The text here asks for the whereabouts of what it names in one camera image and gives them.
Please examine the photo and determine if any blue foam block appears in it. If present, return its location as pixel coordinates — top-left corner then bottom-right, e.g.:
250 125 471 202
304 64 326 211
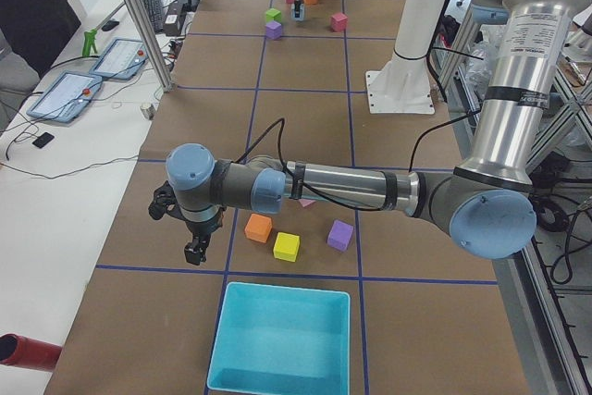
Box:
291 5 305 22

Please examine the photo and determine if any green foam block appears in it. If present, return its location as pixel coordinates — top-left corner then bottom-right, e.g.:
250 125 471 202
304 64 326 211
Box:
264 7 282 23

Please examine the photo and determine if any far purple foam block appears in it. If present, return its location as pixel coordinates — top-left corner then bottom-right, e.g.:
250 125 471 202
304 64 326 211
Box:
265 20 283 41

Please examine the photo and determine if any purple foam block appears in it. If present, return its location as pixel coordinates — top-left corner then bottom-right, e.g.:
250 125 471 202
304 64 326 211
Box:
265 20 283 41
327 219 354 252

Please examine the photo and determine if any far pink foam block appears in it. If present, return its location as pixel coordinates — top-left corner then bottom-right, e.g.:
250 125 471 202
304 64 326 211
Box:
330 12 349 32

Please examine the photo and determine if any near orange foam block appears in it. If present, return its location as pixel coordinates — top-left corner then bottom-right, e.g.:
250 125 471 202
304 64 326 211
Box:
244 214 273 243

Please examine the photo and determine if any yellow foam block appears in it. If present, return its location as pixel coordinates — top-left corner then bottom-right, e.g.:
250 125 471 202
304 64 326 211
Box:
273 232 300 263

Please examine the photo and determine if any light pink foam block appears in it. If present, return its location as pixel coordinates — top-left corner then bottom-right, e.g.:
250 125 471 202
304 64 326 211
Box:
299 199 315 207

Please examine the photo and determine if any cyan plastic bin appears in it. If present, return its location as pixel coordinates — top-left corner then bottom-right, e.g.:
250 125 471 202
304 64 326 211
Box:
206 282 351 394

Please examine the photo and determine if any near purple foam block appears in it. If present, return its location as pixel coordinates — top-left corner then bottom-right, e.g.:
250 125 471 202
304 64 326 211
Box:
327 219 354 252

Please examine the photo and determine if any black keyboard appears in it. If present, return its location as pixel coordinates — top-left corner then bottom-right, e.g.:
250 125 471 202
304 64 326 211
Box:
142 0 164 33

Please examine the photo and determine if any far blue teach pendant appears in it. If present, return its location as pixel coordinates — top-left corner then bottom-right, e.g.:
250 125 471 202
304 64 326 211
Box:
89 38 148 80

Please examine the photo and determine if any blue teach pendant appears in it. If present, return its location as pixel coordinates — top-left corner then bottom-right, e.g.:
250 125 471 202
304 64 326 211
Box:
89 38 148 80
26 71 103 124

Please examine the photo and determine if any black smartphone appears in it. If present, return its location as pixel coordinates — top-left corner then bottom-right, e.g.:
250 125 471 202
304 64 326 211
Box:
32 132 55 149

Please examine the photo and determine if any near blue teach pendant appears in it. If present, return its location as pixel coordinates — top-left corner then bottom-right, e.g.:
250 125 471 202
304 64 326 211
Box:
26 71 103 124

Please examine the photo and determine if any red cylinder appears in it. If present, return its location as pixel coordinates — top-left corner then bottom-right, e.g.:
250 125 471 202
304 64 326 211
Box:
1 333 62 372

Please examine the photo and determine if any green figurine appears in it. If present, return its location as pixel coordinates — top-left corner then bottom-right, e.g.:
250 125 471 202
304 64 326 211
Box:
81 29 98 57

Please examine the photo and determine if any person in black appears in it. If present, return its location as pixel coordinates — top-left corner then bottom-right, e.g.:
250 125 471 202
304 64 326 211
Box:
1 0 80 77

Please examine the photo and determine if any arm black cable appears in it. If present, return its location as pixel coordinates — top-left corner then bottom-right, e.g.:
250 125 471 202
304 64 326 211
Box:
235 117 482 211

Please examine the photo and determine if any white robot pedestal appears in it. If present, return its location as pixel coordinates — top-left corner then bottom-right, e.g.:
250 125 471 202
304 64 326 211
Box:
365 0 447 115

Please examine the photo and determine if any aluminium frame post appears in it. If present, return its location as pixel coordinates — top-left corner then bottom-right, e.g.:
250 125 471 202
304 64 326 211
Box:
123 0 173 93

